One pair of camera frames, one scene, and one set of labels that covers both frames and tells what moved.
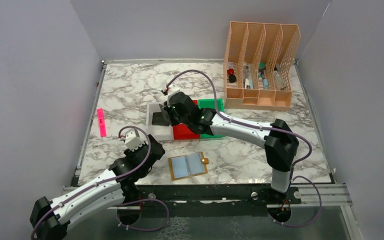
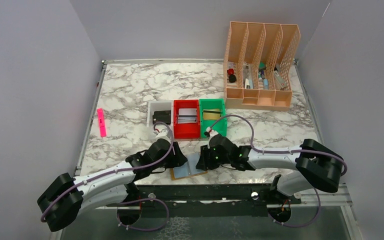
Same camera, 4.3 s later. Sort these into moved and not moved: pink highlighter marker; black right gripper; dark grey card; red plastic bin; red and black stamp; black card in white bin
Moved: dark grey card; black right gripper
Not moved: red plastic bin; red and black stamp; pink highlighter marker; black card in white bin
